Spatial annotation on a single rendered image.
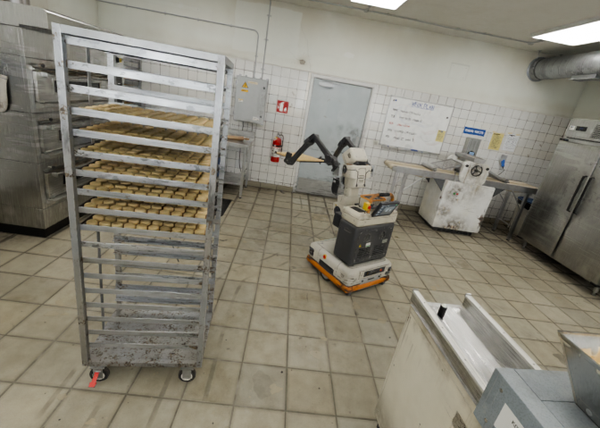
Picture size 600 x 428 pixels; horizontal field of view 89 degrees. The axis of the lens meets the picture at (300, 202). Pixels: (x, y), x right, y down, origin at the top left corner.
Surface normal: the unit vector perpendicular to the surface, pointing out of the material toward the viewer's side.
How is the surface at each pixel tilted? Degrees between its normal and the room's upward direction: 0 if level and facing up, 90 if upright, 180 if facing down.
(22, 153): 90
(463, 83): 90
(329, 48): 90
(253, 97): 90
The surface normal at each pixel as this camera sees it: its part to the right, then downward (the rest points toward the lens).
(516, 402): -0.98, -0.13
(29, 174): 0.01, 0.33
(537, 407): 0.16, -0.93
